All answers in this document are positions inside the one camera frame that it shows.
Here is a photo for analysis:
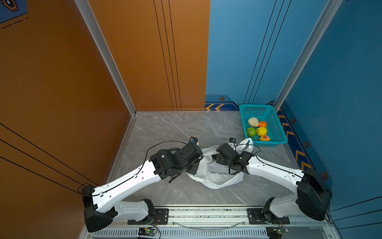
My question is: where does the beige round fruit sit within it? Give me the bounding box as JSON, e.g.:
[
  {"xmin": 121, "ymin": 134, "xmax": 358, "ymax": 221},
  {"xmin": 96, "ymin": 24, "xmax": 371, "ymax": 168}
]
[{"xmin": 247, "ymin": 117, "xmax": 260, "ymax": 128}]

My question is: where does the yellow fruit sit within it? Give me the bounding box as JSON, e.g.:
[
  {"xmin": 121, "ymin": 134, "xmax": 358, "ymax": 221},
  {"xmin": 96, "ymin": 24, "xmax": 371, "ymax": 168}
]
[{"xmin": 256, "ymin": 127, "xmax": 268, "ymax": 136}]

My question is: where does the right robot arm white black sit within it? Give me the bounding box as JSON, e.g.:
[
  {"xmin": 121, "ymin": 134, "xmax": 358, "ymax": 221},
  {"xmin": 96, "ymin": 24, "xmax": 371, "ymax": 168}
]
[{"xmin": 212, "ymin": 143, "xmax": 332, "ymax": 224}]

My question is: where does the red yellow peach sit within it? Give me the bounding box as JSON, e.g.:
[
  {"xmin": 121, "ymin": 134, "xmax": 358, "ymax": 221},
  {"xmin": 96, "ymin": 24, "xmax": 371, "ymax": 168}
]
[{"xmin": 259, "ymin": 135, "xmax": 270, "ymax": 141}]

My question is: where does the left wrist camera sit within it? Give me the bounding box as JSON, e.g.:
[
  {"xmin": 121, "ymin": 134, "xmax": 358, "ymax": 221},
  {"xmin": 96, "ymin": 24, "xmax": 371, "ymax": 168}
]
[{"xmin": 189, "ymin": 137, "xmax": 199, "ymax": 145}]

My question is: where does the green apple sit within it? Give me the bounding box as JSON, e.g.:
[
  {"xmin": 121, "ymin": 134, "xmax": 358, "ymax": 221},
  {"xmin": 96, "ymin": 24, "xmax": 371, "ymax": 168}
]
[{"xmin": 246, "ymin": 127, "xmax": 257, "ymax": 138}]

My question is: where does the teal plastic basket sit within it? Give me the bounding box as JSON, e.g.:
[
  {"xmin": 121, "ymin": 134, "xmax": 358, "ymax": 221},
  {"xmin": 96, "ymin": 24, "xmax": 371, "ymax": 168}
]
[{"xmin": 239, "ymin": 104, "xmax": 287, "ymax": 147}]

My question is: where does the green circuit board left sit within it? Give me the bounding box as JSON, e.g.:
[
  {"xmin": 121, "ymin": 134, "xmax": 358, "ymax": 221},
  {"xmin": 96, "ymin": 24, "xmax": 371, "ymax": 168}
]
[{"xmin": 137, "ymin": 227, "xmax": 159, "ymax": 239}]

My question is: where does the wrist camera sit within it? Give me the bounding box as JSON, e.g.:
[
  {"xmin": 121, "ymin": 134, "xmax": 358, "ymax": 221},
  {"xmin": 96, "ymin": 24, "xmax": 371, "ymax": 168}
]
[
  {"xmin": 228, "ymin": 137, "xmax": 236, "ymax": 145},
  {"xmin": 189, "ymin": 137, "xmax": 199, "ymax": 145}
]

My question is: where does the white plastic bag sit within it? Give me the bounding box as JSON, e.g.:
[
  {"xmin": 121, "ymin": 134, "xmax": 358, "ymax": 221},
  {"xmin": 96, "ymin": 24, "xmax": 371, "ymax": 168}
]
[{"xmin": 187, "ymin": 138, "xmax": 254, "ymax": 189}]

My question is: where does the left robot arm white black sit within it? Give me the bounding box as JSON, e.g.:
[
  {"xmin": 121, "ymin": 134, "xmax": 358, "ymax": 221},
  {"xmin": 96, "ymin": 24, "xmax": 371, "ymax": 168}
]
[{"xmin": 80, "ymin": 141, "xmax": 204, "ymax": 233}]

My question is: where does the aluminium corner post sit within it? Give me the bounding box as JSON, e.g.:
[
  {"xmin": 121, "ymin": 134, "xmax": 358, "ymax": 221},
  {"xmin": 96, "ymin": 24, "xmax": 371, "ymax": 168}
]
[
  {"xmin": 74, "ymin": 0, "xmax": 137, "ymax": 116},
  {"xmin": 273, "ymin": 0, "xmax": 343, "ymax": 112}
]

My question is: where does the aluminium corner post left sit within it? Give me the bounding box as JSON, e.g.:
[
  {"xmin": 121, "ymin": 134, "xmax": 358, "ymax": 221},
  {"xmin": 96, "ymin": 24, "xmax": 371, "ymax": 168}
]
[{"xmin": 74, "ymin": 0, "xmax": 137, "ymax": 116}]

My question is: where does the aluminium corner post right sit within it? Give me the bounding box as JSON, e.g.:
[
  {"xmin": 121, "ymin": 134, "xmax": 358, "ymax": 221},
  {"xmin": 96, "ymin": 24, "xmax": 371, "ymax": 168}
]
[{"xmin": 273, "ymin": 0, "xmax": 343, "ymax": 112}]

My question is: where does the green circuit board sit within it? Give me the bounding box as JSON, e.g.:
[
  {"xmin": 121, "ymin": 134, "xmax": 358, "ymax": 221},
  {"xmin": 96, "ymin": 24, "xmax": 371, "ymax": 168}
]
[
  {"xmin": 273, "ymin": 228, "xmax": 287, "ymax": 238},
  {"xmin": 137, "ymin": 227, "xmax": 159, "ymax": 239}
]

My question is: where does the orange tangerine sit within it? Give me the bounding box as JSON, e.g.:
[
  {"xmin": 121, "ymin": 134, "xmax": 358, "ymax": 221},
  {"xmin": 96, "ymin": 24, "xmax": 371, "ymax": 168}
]
[{"xmin": 259, "ymin": 121, "xmax": 267, "ymax": 127}]

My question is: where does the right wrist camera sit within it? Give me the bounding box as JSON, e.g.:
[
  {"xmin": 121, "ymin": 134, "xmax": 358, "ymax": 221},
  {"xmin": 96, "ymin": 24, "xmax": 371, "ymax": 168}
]
[{"xmin": 228, "ymin": 137, "xmax": 236, "ymax": 145}]

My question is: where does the green circuit board right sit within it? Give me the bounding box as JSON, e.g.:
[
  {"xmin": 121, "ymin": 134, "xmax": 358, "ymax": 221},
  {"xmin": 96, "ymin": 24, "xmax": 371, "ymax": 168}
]
[{"xmin": 273, "ymin": 228, "xmax": 287, "ymax": 238}]

